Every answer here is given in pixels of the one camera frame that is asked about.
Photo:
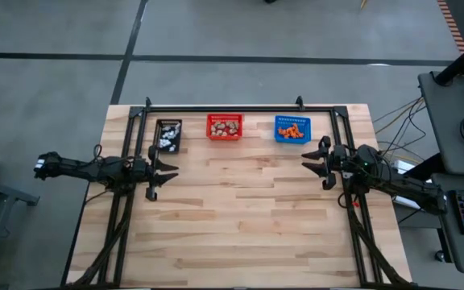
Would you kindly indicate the red plastic basket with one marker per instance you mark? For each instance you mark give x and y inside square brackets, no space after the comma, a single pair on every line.
[224,117]

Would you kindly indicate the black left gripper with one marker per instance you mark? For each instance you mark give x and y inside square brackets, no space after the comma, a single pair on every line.
[141,173]

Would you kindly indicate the black desk leg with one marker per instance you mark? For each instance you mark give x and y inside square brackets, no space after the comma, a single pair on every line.
[421,167]

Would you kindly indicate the silver mounting bracket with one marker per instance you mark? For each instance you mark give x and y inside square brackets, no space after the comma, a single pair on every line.
[346,175]

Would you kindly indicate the black diagonal post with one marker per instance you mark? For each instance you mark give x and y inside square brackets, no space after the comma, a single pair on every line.
[461,60]

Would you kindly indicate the blue plastic basket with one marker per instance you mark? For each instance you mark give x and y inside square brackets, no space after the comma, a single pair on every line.
[292,119]

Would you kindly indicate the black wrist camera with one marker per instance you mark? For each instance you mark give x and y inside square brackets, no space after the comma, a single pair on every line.
[329,182]
[151,194]

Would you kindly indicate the black plastic basket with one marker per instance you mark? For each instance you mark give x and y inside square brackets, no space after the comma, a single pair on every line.
[156,139]

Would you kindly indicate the grey desk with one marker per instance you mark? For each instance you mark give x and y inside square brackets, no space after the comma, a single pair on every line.
[443,241]
[445,133]

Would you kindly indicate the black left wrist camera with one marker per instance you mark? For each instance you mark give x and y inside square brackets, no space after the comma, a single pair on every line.
[151,194]

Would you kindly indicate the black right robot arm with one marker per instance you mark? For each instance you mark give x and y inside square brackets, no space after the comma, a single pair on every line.
[409,187]

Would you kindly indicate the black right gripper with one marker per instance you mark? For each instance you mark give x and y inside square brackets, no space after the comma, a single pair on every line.
[340,161]

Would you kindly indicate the black table clamp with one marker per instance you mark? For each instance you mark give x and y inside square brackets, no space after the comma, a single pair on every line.
[299,104]
[148,104]

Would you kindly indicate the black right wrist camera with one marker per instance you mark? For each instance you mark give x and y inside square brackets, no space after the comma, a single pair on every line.
[329,182]

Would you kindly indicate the black aluminium table frame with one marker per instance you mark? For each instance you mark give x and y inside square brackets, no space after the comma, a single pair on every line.
[256,109]

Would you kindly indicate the white paper sheet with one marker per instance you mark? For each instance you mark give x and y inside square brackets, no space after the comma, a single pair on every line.
[405,201]

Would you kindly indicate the black desk caster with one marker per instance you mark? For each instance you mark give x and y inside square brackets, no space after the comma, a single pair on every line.
[440,256]

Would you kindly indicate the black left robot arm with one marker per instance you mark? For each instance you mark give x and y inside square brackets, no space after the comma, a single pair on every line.
[75,166]

